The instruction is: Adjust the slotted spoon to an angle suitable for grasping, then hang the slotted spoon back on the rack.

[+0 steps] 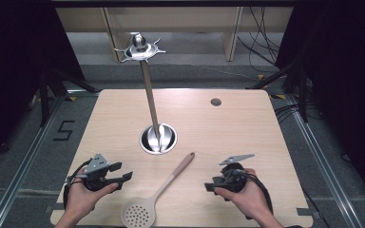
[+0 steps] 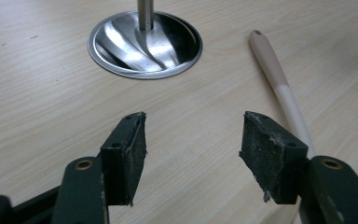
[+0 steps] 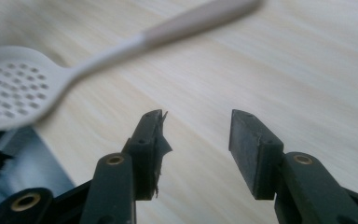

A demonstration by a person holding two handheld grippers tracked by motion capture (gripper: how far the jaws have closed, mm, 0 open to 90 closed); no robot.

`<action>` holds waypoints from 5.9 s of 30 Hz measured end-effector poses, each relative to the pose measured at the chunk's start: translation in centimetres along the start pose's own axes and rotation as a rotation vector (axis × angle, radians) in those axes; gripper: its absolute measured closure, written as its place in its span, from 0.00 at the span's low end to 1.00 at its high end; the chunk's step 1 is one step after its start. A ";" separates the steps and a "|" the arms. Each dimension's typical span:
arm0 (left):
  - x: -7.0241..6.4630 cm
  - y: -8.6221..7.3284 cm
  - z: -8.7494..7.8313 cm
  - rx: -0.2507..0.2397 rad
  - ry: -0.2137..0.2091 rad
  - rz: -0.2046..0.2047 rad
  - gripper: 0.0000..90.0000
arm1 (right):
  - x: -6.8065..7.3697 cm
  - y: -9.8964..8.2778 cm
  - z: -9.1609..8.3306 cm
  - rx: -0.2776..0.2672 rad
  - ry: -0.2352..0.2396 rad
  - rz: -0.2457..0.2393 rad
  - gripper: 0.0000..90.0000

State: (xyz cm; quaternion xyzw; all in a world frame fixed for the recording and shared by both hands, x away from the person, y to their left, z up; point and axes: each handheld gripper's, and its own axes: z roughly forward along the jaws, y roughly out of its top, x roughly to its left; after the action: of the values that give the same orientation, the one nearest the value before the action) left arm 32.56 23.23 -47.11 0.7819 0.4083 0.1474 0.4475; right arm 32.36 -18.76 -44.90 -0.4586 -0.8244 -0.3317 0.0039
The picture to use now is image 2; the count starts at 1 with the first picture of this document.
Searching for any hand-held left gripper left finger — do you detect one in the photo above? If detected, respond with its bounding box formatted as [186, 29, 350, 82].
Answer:
[50, 111, 148, 224]

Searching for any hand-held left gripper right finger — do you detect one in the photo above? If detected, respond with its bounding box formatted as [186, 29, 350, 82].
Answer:
[239, 110, 358, 224]

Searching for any round steel stand base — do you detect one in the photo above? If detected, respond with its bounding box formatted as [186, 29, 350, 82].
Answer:
[87, 0, 203, 80]

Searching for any beige and white utensil handle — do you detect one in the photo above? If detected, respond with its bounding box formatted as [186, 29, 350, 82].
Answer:
[249, 29, 317, 159]

